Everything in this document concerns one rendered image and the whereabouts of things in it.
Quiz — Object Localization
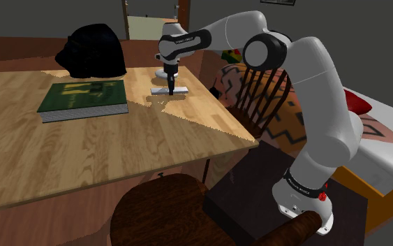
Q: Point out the light wooden table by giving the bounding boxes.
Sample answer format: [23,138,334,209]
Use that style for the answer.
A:
[0,66,260,216]

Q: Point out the grey flat bar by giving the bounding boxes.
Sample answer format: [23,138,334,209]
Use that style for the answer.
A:
[150,86,189,96]

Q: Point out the dark brown wooden chair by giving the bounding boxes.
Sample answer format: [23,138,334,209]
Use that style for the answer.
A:
[109,173,324,246]

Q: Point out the dark framed wall picture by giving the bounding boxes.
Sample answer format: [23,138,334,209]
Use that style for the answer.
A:
[259,0,297,6]

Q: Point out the black head bust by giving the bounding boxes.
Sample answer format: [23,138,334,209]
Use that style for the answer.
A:
[54,22,128,80]

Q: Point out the dark robot stand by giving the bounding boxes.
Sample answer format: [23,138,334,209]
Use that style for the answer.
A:
[202,140,369,246]

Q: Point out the dark spindle-back wooden chair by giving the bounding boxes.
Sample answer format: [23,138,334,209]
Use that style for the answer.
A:
[209,66,293,140]

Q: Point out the bed with patterned blanket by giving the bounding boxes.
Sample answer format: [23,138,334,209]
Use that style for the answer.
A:
[213,49,393,237]

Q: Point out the white round dish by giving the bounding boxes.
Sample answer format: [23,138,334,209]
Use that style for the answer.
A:
[154,66,180,80]

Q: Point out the green book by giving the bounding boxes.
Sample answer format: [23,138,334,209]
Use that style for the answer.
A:
[36,79,130,124]

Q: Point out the wooden framed doorway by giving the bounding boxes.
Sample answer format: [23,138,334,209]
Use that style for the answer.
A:
[121,0,192,42]

